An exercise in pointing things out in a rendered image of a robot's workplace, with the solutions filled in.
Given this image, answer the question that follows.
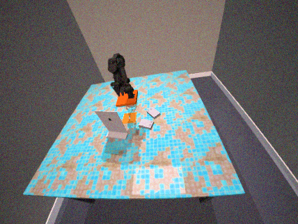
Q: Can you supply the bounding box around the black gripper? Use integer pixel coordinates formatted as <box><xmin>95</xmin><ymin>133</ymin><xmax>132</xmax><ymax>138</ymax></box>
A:
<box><xmin>111</xmin><ymin>74</ymin><xmax>127</xmax><ymax>97</ymax></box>

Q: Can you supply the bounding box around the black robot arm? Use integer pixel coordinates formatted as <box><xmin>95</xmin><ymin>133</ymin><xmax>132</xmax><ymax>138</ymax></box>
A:
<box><xmin>108</xmin><ymin>53</ymin><xmax>135</xmax><ymax>99</ymax></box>

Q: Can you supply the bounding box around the orange square mat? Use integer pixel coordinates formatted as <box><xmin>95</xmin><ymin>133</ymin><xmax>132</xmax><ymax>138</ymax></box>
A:
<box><xmin>123</xmin><ymin>112</ymin><xmax>137</xmax><ymax>124</ymax></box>

